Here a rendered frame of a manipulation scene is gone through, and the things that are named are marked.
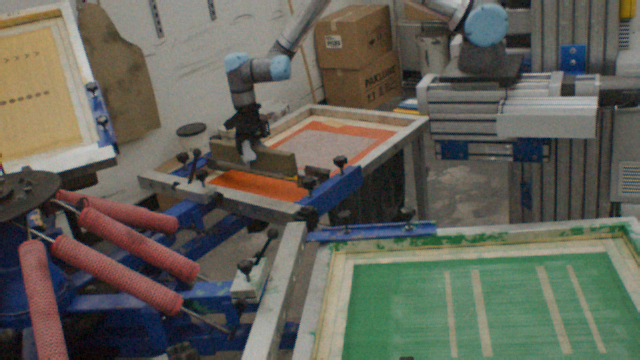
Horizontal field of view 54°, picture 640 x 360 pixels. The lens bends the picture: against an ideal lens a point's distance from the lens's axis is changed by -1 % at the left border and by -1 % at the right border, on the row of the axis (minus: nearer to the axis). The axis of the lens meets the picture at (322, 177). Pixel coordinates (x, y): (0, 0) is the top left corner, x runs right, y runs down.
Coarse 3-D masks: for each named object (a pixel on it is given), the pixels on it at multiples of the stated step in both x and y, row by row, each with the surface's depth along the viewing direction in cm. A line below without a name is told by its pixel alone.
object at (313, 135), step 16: (304, 128) 253; (320, 128) 251; (336, 128) 248; (272, 144) 243; (288, 144) 240; (304, 144) 238; (320, 144) 236; (224, 176) 222; (240, 176) 220; (256, 176) 218
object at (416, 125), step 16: (304, 112) 263; (320, 112) 263; (336, 112) 258; (352, 112) 253; (368, 112) 249; (384, 112) 247; (272, 128) 249; (288, 128) 256; (416, 128) 228; (384, 144) 218; (400, 144) 221; (368, 160) 208; (384, 160) 214
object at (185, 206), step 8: (184, 200) 188; (176, 208) 184; (184, 208) 183; (192, 208) 184; (200, 208) 186; (208, 208) 189; (176, 216) 180; (184, 216) 182; (184, 224) 182; (176, 232) 180
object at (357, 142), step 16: (352, 128) 246; (368, 128) 243; (336, 144) 233; (352, 144) 231; (368, 144) 229; (304, 160) 224; (320, 160) 222; (352, 160) 218; (256, 192) 206; (272, 192) 204; (288, 192) 203; (304, 192) 201
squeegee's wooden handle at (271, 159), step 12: (216, 144) 210; (228, 144) 207; (216, 156) 213; (228, 156) 209; (240, 156) 206; (264, 156) 198; (276, 156) 195; (288, 156) 192; (264, 168) 201; (276, 168) 197; (288, 168) 194
